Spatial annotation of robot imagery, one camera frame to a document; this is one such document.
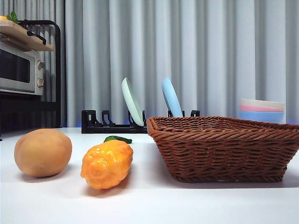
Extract black dish rack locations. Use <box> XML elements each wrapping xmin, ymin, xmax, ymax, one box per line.
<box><xmin>81</xmin><ymin>109</ymin><xmax>201</xmax><ymax>134</ymax></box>

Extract brown potato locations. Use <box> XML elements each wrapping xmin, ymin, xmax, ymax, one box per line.
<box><xmin>14</xmin><ymin>128</ymin><xmax>72</xmax><ymax>177</ymax></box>

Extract orange-yellow corn cob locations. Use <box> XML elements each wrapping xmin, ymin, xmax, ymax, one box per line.
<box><xmin>80</xmin><ymin>139</ymin><xmax>134</xmax><ymax>190</ymax></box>

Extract pale blue plate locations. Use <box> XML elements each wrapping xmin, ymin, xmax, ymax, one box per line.
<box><xmin>162</xmin><ymin>77</ymin><xmax>184</xmax><ymax>118</ymax></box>

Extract silver toaster oven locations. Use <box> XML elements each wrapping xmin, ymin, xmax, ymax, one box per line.
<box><xmin>0</xmin><ymin>42</ymin><xmax>46</xmax><ymax>96</ymax></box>

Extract wooden board with black handle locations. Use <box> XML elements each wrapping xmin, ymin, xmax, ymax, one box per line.
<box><xmin>0</xmin><ymin>20</ymin><xmax>56</xmax><ymax>52</ymax></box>

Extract blue bowl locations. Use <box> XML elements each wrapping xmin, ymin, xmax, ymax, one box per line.
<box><xmin>239</xmin><ymin>111</ymin><xmax>285</xmax><ymax>124</ymax></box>

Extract grey curtain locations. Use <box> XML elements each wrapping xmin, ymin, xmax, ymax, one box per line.
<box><xmin>0</xmin><ymin>0</ymin><xmax>299</xmax><ymax>128</ymax></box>

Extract cream bowl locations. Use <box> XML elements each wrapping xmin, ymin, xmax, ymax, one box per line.
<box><xmin>239</xmin><ymin>98</ymin><xmax>285</xmax><ymax>110</ymax></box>

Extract pale green plate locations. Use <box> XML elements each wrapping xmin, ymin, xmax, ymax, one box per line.
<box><xmin>121</xmin><ymin>77</ymin><xmax>145</xmax><ymax>127</ymax></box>

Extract pink bowl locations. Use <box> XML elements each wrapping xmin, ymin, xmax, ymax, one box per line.
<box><xmin>239</xmin><ymin>104</ymin><xmax>285</xmax><ymax>113</ymax></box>

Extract green cucumber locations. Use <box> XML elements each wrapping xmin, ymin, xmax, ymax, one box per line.
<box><xmin>103</xmin><ymin>135</ymin><xmax>133</xmax><ymax>144</ymax></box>

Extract black metal shelf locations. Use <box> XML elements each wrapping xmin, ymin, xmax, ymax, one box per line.
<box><xmin>0</xmin><ymin>20</ymin><xmax>62</xmax><ymax>141</ymax></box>

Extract brown wicker basket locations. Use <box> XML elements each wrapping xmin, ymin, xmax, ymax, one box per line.
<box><xmin>146</xmin><ymin>116</ymin><xmax>299</xmax><ymax>183</ymax></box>

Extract green leaves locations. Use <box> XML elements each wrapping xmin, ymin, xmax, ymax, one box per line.
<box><xmin>6</xmin><ymin>11</ymin><xmax>20</xmax><ymax>24</ymax></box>

